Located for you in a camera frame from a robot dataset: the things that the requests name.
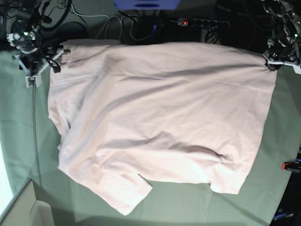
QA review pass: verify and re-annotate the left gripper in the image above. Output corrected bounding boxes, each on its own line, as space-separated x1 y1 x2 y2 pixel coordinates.
263 50 301 74

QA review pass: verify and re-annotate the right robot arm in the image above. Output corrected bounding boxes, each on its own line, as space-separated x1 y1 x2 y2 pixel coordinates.
6 0 72 77

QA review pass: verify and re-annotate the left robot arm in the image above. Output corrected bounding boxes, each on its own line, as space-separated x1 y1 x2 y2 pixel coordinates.
263 0 301 74

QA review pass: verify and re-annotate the blue box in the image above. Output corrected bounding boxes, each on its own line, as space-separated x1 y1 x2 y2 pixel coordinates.
114 0 180 10

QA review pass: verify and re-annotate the white power strip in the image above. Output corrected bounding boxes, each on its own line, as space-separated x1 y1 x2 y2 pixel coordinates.
177 18 230 30

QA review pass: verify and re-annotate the green table cloth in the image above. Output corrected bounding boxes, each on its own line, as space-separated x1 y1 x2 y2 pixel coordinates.
0 52 301 226

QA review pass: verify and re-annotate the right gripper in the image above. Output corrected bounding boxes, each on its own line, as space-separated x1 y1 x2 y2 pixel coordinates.
12 45 71 76

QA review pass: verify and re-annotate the white cable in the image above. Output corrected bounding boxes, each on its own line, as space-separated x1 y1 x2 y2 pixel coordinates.
68 0 153 45

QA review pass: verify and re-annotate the cardboard box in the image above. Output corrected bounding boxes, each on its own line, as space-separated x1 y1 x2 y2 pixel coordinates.
0 179 55 226

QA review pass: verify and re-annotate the pink t-shirt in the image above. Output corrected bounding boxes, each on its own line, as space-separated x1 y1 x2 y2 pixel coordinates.
48 40 277 215

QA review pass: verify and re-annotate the red black side clamp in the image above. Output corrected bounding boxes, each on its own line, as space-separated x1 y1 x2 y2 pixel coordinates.
281 159 301 174

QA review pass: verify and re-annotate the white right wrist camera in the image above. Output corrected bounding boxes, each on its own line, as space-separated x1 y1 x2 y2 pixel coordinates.
25 74 42 88

